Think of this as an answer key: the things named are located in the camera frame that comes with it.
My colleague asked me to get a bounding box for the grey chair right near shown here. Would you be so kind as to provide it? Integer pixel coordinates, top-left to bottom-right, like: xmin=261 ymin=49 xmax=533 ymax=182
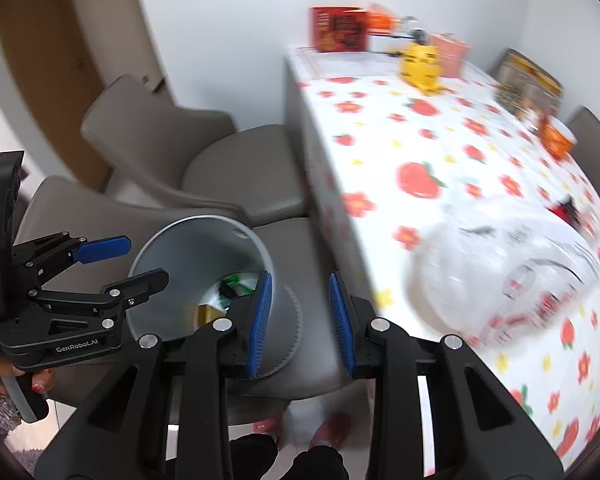
xmin=567 ymin=106 xmax=600 ymax=196

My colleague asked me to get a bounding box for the orange snack tub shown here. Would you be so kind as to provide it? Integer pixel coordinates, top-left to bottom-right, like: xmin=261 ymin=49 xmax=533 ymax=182
xmin=540 ymin=116 xmax=578 ymax=160

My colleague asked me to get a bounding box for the clear jar rear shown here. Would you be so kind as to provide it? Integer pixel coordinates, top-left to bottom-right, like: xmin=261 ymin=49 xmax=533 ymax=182
xmin=493 ymin=49 xmax=540 ymax=114

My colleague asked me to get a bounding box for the floral strawberry tablecloth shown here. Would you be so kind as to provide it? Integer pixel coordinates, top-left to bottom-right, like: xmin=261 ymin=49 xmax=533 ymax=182
xmin=288 ymin=48 xmax=600 ymax=479

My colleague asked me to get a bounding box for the wooden door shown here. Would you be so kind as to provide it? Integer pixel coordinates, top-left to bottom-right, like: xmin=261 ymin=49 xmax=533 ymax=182
xmin=0 ymin=0 xmax=111 ymax=191

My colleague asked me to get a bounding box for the clear jar red label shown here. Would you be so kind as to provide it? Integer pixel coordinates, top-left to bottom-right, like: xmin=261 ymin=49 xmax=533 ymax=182
xmin=517 ymin=68 xmax=564 ymax=122

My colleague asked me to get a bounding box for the grey metal trash bin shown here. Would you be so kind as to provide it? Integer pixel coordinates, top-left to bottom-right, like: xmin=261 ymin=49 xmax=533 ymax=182
xmin=126 ymin=214 xmax=302 ymax=378

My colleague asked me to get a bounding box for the grey chair left far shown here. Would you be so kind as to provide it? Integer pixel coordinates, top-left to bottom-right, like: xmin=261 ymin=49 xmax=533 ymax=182
xmin=81 ymin=75 xmax=310 ymax=226

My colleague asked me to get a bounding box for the left hand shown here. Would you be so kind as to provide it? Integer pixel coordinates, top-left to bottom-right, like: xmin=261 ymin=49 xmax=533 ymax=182
xmin=0 ymin=356 xmax=56 ymax=396

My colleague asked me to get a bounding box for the white printed plastic bag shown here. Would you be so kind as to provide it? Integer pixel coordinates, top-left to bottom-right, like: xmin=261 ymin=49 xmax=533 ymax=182
xmin=407 ymin=202 xmax=600 ymax=347

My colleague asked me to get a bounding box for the orange white small box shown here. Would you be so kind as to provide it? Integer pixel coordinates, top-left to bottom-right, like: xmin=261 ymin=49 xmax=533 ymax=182
xmin=366 ymin=3 xmax=429 ymax=56

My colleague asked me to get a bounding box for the pink round box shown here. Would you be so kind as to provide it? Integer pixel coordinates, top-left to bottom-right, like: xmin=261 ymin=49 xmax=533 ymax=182
xmin=430 ymin=32 xmax=470 ymax=78

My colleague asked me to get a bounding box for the yellow tiger toy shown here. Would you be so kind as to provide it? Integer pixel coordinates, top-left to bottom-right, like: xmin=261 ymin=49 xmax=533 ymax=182
xmin=399 ymin=42 xmax=443 ymax=96

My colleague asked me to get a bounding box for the grey chair left near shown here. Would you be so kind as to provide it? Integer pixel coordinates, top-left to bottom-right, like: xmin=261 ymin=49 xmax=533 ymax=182
xmin=17 ymin=177 xmax=350 ymax=425

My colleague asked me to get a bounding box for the red gift box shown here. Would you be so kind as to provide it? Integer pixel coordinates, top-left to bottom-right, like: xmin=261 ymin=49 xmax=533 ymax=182
xmin=311 ymin=6 xmax=367 ymax=53

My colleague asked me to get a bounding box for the red cloth pouch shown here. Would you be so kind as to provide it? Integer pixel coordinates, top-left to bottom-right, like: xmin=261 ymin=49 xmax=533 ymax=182
xmin=548 ymin=197 xmax=581 ymax=230

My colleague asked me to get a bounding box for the grey chair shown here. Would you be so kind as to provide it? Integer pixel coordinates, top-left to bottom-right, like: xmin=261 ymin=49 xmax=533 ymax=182
xmin=17 ymin=177 xmax=350 ymax=425
xmin=81 ymin=75 xmax=310 ymax=226
xmin=567 ymin=106 xmax=600 ymax=196

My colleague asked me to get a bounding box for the pink slipper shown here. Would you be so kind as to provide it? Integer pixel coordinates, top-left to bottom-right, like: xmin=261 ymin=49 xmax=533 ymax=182
xmin=252 ymin=413 xmax=351 ymax=451

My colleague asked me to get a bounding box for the gold box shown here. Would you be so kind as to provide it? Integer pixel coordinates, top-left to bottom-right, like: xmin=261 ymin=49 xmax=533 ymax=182
xmin=194 ymin=304 xmax=226 ymax=328

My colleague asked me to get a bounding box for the green snack wrapper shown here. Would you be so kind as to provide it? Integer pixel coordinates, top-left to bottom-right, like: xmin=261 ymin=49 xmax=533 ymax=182
xmin=218 ymin=274 xmax=254 ymax=302

